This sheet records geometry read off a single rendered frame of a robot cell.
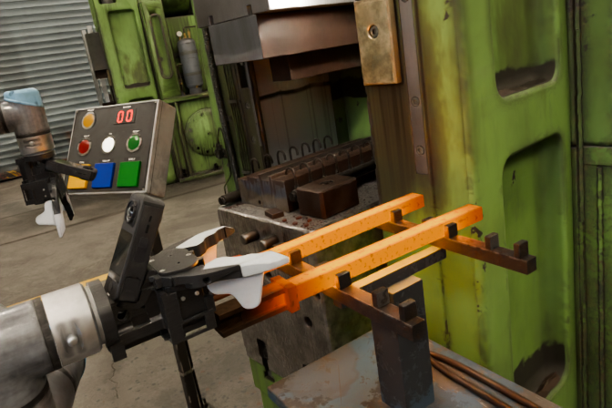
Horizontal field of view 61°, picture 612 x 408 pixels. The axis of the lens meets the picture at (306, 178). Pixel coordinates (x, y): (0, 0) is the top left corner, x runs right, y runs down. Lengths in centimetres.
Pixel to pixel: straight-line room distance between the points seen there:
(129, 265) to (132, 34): 549
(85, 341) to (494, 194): 80
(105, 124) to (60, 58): 733
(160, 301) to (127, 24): 551
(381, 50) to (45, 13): 818
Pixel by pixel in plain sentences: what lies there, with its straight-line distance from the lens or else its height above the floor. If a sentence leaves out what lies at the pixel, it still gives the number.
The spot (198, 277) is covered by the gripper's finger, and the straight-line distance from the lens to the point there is 56.
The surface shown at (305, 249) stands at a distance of 81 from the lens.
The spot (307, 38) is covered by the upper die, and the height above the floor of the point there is 130.
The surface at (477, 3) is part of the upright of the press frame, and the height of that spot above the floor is 131.
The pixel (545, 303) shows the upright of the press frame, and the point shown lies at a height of 55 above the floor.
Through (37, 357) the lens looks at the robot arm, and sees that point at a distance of 57.
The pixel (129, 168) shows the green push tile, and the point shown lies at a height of 103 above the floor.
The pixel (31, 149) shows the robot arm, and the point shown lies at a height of 115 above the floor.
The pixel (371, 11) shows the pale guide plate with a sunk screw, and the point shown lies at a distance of 108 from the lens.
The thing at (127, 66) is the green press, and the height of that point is 136.
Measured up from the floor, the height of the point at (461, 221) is 98.
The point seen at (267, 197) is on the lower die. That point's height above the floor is 94.
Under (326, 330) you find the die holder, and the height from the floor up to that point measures 68.
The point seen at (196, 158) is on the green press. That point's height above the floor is 24.
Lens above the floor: 129
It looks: 14 degrees down
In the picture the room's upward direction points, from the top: 9 degrees counter-clockwise
